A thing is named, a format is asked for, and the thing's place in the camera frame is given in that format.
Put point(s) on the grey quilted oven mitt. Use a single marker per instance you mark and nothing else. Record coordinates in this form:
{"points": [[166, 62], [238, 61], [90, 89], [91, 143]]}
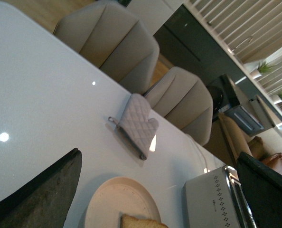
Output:
{"points": [[136, 126]]}

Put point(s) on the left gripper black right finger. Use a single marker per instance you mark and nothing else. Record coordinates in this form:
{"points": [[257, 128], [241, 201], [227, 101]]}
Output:
{"points": [[262, 188]]}

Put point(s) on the beige chair right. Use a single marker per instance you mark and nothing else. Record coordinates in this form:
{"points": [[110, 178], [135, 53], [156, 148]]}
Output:
{"points": [[183, 99]]}

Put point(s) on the toast bread slice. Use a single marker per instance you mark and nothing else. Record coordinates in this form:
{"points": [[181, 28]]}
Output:
{"points": [[128, 221]]}

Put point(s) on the dark grey washing machine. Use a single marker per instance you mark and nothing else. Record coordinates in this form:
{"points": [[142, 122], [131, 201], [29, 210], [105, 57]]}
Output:
{"points": [[223, 94]]}

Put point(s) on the cream chrome two-slot toaster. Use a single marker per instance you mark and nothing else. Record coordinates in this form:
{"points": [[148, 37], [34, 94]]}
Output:
{"points": [[216, 200]]}

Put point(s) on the beige chair left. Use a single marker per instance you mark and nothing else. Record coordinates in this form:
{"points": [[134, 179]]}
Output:
{"points": [[117, 42]]}

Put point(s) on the white pillar cabinet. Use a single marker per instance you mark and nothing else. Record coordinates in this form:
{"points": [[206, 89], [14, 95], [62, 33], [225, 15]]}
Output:
{"points": [[154, 13]]}

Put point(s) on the beige chair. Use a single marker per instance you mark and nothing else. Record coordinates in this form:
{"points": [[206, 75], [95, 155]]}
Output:
{"points": [[117, 42], [183, 99]]}

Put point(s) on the dark grey kitchen counter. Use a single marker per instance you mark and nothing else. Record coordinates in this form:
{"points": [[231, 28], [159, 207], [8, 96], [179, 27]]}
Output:
{"points": [[186, 43]]}

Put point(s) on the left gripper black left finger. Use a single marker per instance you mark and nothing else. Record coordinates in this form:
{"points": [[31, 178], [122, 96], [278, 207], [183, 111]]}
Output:
{"points": [[44, 201]]}

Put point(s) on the small potted green plant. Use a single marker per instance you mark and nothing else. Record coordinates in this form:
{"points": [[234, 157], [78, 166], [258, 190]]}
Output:
{"points": [[260, 68]]}

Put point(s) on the beige round plate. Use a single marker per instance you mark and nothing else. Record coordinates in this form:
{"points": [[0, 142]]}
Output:
{"points": [[117, 196]]}

